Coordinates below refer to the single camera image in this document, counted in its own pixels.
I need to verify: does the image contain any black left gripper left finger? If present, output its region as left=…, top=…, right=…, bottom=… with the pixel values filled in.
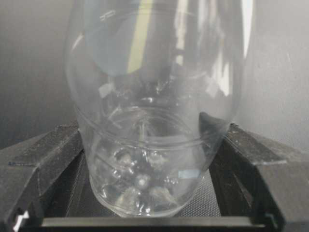
left=0, top=124, right=85, bottom=232

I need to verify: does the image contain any clear plastic bottle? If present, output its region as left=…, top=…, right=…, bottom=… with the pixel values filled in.
left=65, top=0, right=255, bottom=218

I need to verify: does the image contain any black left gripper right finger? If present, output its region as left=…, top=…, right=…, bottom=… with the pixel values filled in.
left=199, top=124, right=309, bottom=232

